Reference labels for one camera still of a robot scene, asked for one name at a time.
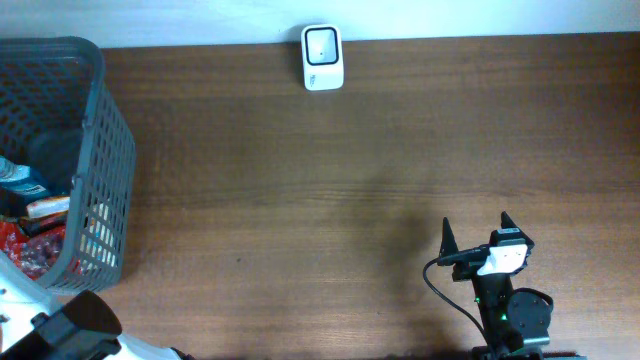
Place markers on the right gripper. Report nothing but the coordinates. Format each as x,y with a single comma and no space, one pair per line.
448,243

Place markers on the small orange snack packet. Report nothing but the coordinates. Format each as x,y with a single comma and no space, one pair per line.
48,206

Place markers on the red snack bag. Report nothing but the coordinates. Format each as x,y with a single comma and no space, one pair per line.
36,255

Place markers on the blue mouthwash bottle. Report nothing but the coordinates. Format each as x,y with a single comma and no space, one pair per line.
24,181

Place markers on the yellow snack bag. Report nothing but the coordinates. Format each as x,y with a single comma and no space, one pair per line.
99,241

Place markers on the black red snack packet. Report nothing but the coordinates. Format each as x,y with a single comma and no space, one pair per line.
34,227

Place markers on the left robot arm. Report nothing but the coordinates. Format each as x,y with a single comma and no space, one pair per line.
35,325

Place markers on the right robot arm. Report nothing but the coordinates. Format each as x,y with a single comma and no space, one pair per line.
514,322

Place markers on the grey plastic mesh basket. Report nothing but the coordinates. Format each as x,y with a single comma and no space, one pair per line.
58,117

